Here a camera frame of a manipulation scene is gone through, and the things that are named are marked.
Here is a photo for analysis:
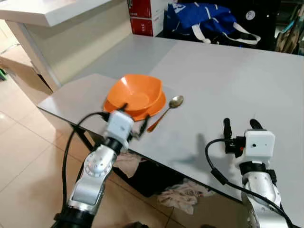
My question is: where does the white counter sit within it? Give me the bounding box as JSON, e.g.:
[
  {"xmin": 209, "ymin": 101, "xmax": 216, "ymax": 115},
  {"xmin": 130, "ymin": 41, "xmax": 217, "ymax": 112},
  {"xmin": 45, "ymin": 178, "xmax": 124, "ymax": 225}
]
[{"xmin": 0, "ymin": 0, "xmax": 133, "ymax": 94}]

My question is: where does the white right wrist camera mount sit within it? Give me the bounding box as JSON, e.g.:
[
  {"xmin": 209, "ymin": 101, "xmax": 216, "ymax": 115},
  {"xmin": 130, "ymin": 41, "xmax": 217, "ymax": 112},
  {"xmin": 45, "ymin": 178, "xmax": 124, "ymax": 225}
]
[{"xmin": 244, "ymin": 130, "xmax": 276, "ymax": 165}]

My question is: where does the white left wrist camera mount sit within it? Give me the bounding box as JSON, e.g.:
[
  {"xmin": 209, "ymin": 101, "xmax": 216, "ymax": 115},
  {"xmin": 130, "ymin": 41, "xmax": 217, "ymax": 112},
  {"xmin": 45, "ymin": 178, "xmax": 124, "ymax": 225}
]
[{"xmin": 104, "ymin": 111, "xmax": 134, "ymax": 143}]

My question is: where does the tan wooden chair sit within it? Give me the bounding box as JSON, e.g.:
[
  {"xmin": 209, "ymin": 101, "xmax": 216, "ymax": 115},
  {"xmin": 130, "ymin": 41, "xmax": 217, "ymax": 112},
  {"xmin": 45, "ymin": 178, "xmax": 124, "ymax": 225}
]
[{"xmin": 275, "ymin": 5, "xmax": 304, "ymax": 55}]

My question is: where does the red and white cardboard box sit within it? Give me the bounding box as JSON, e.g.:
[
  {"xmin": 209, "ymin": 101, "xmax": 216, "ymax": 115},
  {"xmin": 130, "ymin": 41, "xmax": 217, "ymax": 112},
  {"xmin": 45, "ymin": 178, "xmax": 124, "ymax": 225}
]
[
  {"xmin": 131, "ymin": 17, "xmax": 165, "ymax": 38},
  {"xmin": 128, "ymin": 0, "xmax": 166, "ymax": 19}
]

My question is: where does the blue bag with white straps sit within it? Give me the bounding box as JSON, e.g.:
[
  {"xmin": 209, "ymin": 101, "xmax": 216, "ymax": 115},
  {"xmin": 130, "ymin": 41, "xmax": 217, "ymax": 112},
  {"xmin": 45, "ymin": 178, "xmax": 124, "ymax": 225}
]
[{"xmin": 164, "ymin": 2, "xmax": 262, "ymax": 47}]

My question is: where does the pale pink cloth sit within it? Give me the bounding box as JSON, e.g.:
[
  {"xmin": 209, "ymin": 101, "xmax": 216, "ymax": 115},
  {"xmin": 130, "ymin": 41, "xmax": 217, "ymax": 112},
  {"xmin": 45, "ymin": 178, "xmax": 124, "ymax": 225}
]
[{"xmin": 114, "ymin": 152, "xmax": 148, "ymax": 179}]

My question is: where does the orange plate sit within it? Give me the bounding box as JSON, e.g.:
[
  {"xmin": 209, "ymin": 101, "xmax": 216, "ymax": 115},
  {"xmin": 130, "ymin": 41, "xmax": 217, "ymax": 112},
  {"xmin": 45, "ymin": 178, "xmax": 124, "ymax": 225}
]
[{"xmin": 103, "ymin": 90, "xmax": 167, "ymax": 122}]

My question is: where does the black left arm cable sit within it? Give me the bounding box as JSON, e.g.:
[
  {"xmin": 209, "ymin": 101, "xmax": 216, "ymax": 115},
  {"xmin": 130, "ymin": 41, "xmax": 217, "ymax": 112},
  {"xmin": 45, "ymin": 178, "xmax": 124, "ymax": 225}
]
[{"xmin": 61, "ymin": 112, "xmax": 111, "ymax": 215}]

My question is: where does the orange bowl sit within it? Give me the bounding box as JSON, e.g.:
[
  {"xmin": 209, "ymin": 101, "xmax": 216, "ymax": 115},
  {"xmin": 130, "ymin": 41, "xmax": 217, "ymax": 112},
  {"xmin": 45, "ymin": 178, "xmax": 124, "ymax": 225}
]
[{"xmin": 105, "ymin": 74, "xmax": 163, "ymax": 113}]

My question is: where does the patterned white cloth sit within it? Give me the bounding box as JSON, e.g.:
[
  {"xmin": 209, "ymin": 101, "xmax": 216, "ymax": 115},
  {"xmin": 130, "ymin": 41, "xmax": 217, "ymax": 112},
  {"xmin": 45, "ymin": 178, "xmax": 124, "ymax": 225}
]
[{"xmin": 158, "ymin": 180, "xmax": 215, "ymax": 216}]

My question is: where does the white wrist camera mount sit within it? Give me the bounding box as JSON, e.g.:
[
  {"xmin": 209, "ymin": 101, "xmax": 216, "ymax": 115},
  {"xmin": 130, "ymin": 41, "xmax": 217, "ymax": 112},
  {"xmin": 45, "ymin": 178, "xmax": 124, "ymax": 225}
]
[
  {"xmin": 244, "ymin": 130, "xmax": 276, "ymax": 165},
  {"xmin": 104, "ymin": 111, "xmax": 134, "ymax": 143}
]

